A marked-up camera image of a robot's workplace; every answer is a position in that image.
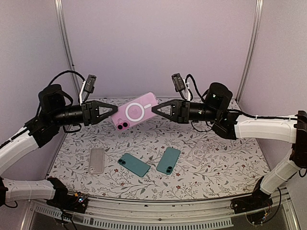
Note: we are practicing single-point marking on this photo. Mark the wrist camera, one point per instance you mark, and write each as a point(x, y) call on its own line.
point(87, 88)
point(182, 87)

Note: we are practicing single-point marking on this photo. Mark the aluminium frame post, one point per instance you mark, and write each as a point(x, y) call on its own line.
point(64, 34)
point(251, 49)

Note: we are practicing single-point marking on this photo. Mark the front aluminium rail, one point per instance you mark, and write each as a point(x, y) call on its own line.
point(204, 214)

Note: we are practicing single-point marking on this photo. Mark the blue phone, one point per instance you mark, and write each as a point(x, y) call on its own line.
point(168, 160)

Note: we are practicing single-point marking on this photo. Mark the aluminium frame post back right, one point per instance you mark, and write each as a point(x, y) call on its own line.
point(251, 49)

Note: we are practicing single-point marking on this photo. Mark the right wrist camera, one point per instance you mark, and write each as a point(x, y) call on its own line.
point(182, 87)

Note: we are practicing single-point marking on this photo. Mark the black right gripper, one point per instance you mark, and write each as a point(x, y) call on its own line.
point(180, 114)

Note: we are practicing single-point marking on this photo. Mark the purple phone with ring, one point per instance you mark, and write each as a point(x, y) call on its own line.
point(134, 112)

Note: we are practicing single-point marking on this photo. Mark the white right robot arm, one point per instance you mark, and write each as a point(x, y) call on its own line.
point(274, 133)

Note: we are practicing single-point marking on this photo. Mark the aluminium frame post back left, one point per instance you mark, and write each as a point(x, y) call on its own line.
point(64, 34)

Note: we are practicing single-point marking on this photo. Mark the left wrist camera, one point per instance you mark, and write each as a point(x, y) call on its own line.
point(87, 88)

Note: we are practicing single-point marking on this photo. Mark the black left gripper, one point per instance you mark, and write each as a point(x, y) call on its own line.
point(91, 115)

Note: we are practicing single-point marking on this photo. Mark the floral patterned table mat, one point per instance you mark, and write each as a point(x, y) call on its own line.
point(231, 167)

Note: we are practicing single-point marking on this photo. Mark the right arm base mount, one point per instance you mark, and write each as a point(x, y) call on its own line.
point(258, 199)

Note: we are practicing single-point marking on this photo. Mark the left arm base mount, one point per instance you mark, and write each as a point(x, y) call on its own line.
point(64, 201)

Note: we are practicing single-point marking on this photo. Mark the clear phone case with ring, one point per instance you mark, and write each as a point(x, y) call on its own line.
point(197, 154)

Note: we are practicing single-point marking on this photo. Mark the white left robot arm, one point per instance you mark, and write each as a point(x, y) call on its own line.
point(17, 150)

